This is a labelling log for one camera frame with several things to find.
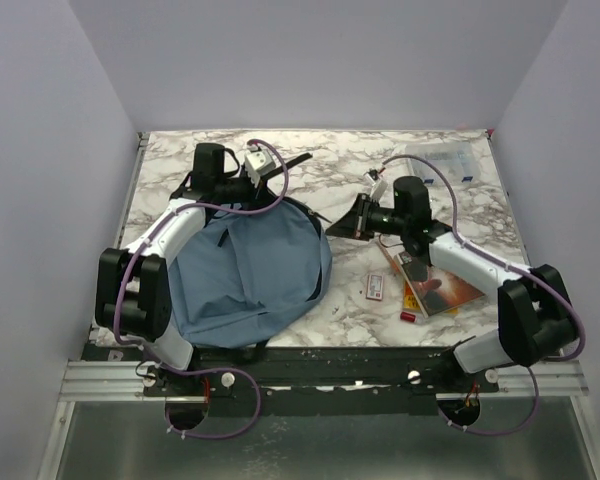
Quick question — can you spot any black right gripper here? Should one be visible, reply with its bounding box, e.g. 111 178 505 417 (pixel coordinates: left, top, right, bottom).
327 193 410 242

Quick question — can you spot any blue fabric backpack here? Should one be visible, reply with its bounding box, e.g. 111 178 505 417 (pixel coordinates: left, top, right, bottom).
168 187 332 349

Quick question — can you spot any dark red paperback book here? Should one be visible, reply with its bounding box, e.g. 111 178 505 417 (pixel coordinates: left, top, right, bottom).
376 235 484 323

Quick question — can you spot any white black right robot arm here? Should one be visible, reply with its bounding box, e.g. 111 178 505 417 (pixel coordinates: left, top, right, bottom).
326 176 582 392

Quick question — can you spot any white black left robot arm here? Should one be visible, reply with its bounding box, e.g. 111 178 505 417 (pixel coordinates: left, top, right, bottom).
95 143 255 395

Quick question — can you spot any red white small box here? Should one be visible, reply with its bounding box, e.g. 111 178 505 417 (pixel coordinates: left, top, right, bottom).
365 274 384 301

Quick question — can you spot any yellow children's paperback book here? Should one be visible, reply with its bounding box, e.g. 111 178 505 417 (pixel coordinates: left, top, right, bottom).
403 279 458 317

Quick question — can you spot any red cap glue stick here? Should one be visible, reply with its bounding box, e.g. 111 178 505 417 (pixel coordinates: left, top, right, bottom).
400 311 420 324

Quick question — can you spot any clear plastic organizer box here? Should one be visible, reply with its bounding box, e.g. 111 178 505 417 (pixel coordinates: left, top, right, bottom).
404 142 480 186

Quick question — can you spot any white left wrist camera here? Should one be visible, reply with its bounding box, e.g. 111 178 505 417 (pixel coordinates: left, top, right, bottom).
243 143 275 186

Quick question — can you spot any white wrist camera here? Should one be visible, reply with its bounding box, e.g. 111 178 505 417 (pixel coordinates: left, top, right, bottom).
243 143 275 186
364 168 388 202

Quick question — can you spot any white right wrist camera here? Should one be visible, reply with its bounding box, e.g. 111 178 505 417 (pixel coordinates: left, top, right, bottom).
364 168 388 202

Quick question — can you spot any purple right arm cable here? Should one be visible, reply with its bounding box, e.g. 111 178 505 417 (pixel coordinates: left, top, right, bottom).
379 155 589 435

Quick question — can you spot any black metal base rail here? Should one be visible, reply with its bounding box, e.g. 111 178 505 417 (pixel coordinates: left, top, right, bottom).
79 342 581 419

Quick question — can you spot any aluminium frame rail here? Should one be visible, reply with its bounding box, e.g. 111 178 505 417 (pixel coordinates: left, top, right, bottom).
59 361 589 402

